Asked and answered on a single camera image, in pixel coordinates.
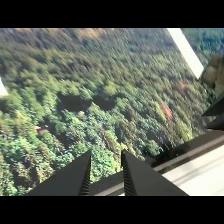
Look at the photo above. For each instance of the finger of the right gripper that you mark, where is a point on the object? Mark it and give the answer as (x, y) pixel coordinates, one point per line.
(218, 124)
(217, 108)

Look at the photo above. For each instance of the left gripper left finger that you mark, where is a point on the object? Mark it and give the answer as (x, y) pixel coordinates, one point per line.
(71, 181)

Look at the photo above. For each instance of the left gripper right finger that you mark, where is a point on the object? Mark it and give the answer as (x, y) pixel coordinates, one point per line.
(143, 181)

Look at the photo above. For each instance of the silver frame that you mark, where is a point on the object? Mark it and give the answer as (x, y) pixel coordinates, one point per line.
(203, 170)

